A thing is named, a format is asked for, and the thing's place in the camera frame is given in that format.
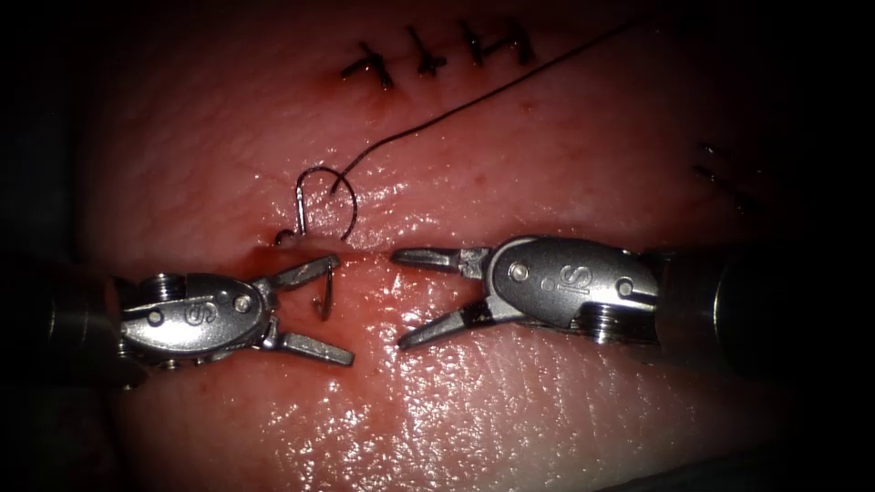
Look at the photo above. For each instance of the right arm needle driver jaw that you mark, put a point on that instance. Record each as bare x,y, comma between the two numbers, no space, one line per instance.
437,260
444,324

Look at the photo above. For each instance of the left arm needle driver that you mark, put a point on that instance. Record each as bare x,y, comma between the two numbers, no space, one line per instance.
198,318

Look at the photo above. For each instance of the right arm needle driver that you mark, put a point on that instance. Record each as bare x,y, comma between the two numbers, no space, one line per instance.
574,280

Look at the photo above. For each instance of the left arm needle driver jaw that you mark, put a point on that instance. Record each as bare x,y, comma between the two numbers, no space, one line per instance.
304,272
314,347

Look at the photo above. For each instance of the curved steel needle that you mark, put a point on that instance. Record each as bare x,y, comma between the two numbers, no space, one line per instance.
330,287

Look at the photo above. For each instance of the black thread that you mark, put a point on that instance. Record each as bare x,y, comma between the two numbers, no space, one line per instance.
478,101

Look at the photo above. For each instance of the dark left arm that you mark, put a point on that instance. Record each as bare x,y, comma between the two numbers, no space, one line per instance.
75,321

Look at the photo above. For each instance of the dark right arm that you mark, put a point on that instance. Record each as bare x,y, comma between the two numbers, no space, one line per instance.
752,314

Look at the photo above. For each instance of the tissue pad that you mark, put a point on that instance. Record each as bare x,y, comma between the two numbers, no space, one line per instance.
547,410

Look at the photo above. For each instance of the black stitching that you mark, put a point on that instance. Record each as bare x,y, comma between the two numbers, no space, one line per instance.
374,65
704,171

